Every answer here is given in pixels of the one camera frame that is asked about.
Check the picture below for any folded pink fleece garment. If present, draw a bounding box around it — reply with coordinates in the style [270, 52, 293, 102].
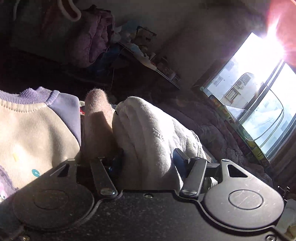
[81, 89, 120, 164]

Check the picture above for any purple cream sweatshirt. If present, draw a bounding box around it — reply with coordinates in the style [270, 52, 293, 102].
[0, 87, 81, 201]

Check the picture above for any white quilted baby garment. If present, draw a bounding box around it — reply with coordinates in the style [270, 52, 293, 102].
[112, 96, 206, 190]

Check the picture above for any purple jacket at bedside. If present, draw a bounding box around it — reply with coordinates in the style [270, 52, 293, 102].
[67, 5, 115, 68]

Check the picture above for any window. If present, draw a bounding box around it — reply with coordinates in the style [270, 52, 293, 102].
[200, 33, 295, 161]

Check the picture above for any purple crumpled quilt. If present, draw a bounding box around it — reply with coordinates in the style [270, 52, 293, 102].
[147, 92, 273, 186]

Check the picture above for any cluttered side table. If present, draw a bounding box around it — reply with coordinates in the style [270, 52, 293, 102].
[114, 25, 180, 89]

